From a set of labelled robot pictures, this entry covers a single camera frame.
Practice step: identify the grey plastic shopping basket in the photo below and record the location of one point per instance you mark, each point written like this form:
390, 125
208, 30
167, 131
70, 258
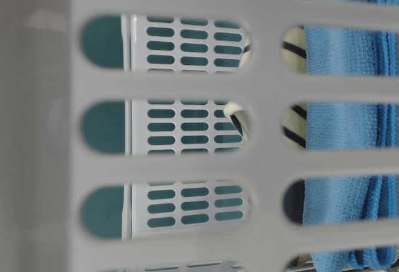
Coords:
47, 170

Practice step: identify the cream black striped cloth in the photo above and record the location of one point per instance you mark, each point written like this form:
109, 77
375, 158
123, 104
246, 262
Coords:
293, 122

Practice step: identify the blue microfibre cloth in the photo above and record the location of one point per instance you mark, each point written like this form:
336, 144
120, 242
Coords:
346, 125

